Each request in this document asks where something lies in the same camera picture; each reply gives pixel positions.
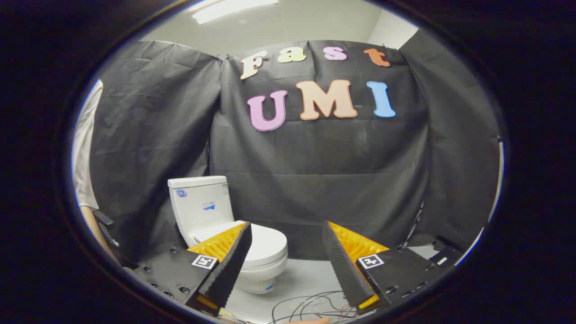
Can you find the person's white shirt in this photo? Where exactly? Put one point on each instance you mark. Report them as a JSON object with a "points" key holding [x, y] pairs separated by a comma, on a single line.
{"points": [[83, 157]]}

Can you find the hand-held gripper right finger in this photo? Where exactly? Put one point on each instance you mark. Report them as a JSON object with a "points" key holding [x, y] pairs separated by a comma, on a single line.
{"points": [[339, 265]]}

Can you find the small black device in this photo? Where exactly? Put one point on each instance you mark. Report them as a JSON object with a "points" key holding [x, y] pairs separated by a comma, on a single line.
{"points": [[107, 227]]}

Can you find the black box white label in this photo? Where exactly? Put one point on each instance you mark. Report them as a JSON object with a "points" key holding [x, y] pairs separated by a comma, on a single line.
{"points": [[445, 257]]}

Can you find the white toilet lid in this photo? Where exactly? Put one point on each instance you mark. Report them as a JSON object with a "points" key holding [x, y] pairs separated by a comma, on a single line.
{"points": [[267, 245]]}

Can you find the ceiling light panel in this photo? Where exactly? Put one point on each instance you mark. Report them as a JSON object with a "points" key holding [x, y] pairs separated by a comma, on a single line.
{"points": [[229, 9]]}

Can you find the black backdrop cloth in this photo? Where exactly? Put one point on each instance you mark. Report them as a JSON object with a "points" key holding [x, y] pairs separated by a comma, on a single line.
{"points": [[315, 171]]}

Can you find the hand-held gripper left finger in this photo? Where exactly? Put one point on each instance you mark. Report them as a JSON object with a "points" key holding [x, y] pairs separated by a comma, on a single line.
{"points": [[231, 265]]}

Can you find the white toilet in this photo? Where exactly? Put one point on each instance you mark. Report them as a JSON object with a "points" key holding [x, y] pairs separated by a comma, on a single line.
{"points": [[202, 207]]}

